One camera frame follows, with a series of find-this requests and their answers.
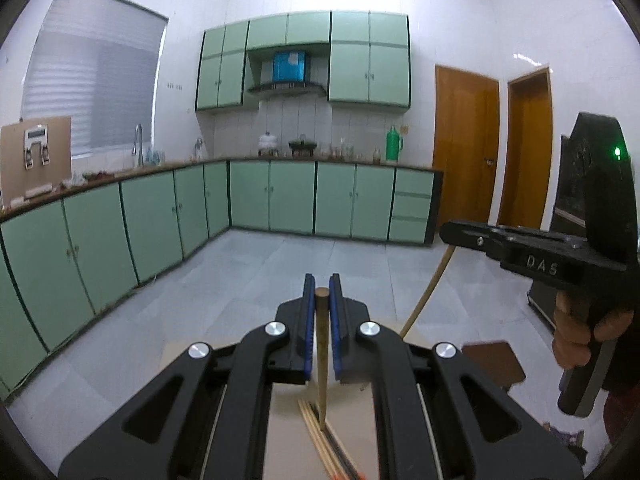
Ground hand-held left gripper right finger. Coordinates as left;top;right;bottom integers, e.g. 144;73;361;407
328;273;584;480

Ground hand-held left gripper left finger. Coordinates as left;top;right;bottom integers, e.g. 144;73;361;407
57;272;317;480

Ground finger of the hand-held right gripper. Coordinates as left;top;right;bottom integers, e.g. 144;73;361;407
439;220;587;262

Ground brown wooden chopstick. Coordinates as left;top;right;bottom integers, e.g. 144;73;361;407
314;287;330;434

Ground light bamboo chopstick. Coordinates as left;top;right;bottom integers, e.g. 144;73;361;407
399;247;456;339

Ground person's right forearm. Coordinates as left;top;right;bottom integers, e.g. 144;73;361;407
601;389;640;463

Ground person's right hand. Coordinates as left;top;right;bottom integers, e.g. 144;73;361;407
552;291;637;372

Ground plain wooden door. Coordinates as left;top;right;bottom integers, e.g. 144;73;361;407
497;67;554;231

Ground light wooden chopstick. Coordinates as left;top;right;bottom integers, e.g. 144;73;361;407
297;400;335;480
303;401;346;480

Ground green thermos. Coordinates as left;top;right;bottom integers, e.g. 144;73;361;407
385;124;404;164

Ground black chopstick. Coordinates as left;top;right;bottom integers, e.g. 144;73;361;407
310;404;362;480

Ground brown stool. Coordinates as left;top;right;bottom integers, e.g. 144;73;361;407
462;341;527;392

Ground black wok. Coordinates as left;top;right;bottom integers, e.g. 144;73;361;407
288;137;320;157

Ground green lower cabinets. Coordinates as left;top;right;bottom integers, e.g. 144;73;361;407
0;159;444;403

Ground green cabinets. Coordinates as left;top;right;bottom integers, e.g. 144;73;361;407
0;159;444;403
195;10;412;112

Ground green upper cabinets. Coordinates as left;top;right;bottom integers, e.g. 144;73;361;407
195;10;412;112

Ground patterned cloth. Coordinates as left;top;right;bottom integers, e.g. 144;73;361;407
544;422;587;462

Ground range hood with blue film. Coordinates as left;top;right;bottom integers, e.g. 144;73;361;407
247;50;327;102

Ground window blind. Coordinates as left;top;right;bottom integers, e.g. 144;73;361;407
20;0;170;159

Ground white device on board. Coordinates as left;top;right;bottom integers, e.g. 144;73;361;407
22;125;51;170

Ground cardboard board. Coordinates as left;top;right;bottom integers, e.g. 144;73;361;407
0;115;73;206

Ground wooden door with handle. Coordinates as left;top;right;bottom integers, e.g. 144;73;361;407
432;64;501;227

